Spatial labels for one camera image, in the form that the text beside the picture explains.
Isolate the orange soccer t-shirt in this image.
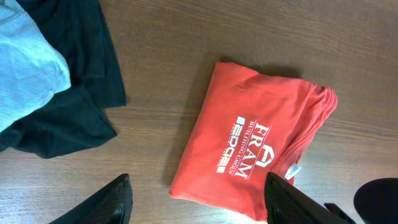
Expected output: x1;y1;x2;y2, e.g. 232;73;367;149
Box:
169;62;338;222

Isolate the dark navy folded garment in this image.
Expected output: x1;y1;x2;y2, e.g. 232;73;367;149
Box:
1;0;126;159

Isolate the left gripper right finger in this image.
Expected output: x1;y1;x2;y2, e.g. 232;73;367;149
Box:
264;172;351;224

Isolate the grey folded t-shirt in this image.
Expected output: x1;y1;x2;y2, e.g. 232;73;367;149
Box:
1;0;71;131

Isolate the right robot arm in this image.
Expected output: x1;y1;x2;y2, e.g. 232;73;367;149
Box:
317;178;397;224

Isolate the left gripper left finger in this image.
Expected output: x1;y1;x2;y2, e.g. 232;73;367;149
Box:
51;174;133;224

